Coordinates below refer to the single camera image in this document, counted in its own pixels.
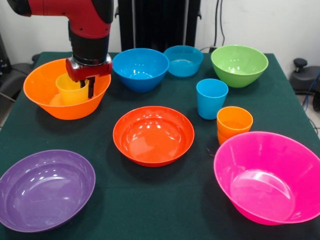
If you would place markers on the black chair base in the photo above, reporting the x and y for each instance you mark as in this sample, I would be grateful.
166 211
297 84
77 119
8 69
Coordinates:
303 77

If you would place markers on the purple bowl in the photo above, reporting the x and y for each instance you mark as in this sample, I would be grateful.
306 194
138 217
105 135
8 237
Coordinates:
42 192

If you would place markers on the blue cup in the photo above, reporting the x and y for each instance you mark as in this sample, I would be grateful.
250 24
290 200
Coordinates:
211 102

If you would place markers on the yellow cup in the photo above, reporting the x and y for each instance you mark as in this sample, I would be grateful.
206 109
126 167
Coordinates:
71 96

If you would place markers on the orange cup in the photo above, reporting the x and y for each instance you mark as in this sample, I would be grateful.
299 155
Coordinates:
233 122
221 138

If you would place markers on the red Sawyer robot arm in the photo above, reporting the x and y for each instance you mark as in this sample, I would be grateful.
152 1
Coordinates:
87 22

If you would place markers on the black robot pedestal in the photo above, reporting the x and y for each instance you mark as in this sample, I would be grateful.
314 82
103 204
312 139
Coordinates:
155 25

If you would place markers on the red bowl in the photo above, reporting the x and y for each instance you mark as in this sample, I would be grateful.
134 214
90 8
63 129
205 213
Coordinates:
152 137

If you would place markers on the green bowl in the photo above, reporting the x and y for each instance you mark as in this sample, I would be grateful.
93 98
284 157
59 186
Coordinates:
238 65

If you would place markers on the black office chair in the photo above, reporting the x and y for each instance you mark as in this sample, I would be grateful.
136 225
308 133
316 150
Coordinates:
15 75

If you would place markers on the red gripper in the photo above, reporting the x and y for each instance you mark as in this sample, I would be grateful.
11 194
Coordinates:
92 70

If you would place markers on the dark green table cloth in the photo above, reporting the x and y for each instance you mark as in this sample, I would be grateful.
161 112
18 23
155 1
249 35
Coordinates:
150 200

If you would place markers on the small translucent blue bowl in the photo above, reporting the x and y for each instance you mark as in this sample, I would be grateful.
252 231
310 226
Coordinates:
185 62

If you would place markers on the pink bowl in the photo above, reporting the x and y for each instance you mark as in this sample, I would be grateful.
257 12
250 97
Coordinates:
265 180

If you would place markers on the large blue bowl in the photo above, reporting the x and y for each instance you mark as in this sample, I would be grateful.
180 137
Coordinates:
140 65

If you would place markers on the orange bowl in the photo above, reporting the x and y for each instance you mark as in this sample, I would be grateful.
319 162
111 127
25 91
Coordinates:
42 80

